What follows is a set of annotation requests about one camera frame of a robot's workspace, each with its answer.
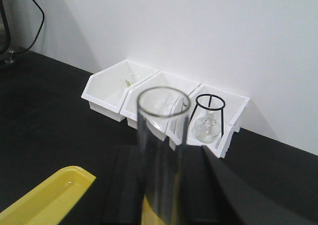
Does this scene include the white storage bin middle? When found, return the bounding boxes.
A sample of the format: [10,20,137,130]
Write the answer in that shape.
[120,71,200,141]

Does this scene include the white storage bin right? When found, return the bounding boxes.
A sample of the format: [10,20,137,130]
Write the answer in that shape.
[165,83,250,159]

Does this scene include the clear glass round flask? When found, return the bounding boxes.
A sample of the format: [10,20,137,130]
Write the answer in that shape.
[194,111,221,144]

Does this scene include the black wire tripod stand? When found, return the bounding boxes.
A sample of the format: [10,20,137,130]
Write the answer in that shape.
[190,93,226,138]

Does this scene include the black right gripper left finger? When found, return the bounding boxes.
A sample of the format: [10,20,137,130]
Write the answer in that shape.
[57,145,147,225]

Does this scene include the white storage bin left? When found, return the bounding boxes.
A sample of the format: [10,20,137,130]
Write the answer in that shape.
[81,60,159,122]

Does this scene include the yellow plastic tray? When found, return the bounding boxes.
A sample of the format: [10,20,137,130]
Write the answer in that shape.
[0,165,96,225]

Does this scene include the white storage bin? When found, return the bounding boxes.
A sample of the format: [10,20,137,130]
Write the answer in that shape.
[81,60,159,122]
[120,71,200,141]
[165,83,250,159]

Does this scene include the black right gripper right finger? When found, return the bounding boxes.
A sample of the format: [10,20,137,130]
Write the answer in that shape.
[181,146,314,225]

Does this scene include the clear glass test tube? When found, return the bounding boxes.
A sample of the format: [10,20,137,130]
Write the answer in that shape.
[137,96,189,225]

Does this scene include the black cable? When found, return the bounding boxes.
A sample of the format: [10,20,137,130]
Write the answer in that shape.
[14,0,46,55]

